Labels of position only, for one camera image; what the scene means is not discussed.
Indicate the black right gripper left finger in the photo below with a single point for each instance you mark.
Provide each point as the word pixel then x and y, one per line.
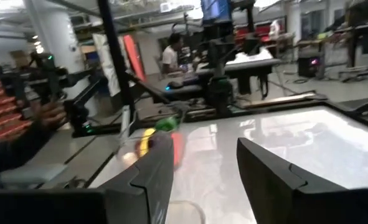
pixel 146 193

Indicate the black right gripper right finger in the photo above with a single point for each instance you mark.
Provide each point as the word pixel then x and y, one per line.
pixel 264 180

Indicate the yellow lemon front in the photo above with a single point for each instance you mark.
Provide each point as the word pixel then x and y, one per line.
pixel 147 141

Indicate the red bell pepper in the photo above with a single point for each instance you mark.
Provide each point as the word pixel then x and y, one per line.
pixel 177 149

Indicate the person's forearm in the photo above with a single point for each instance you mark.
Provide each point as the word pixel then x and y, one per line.
pixel 9 149

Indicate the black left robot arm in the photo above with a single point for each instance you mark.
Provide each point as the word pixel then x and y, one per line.
pixel 219 96

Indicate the clear plastic bin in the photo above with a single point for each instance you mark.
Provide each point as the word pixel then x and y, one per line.
pixel 126 146
pixel 183 203

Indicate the dark grey desk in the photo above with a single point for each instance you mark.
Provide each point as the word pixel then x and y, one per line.
pixel 249 67

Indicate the grey padded seat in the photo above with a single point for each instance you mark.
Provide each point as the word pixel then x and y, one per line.
pixel 31 174

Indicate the black box pink light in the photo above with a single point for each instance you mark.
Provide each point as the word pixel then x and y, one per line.
pixel 308 67

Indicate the person's hand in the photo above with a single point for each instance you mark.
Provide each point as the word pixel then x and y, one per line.
pixel 51 116

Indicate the white paper sheet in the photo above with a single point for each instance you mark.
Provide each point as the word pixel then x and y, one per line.
pixel 252 57

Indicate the orange red banner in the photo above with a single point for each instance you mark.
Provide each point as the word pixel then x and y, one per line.
pixel 134 56

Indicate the person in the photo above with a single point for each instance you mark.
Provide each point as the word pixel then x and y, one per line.
pixel 170 56

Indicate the red plastic crate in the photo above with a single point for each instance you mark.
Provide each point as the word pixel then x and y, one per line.
pixel 261 31

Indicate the white banner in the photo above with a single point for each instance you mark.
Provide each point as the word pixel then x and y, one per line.
pixel 101 49

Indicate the stacked red crates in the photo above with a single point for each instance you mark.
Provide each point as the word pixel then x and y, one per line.
pixel 0 109

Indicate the blue screen monitor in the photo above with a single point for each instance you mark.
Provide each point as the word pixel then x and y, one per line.
pixel 215 11

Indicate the white round pillar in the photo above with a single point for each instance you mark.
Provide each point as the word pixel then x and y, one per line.
pixel 62 37

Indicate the black frame clamp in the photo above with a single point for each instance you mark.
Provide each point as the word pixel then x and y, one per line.
pixel 366 109

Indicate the black aluminium table frame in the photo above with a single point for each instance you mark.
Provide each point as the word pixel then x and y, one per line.
pixel 115 62

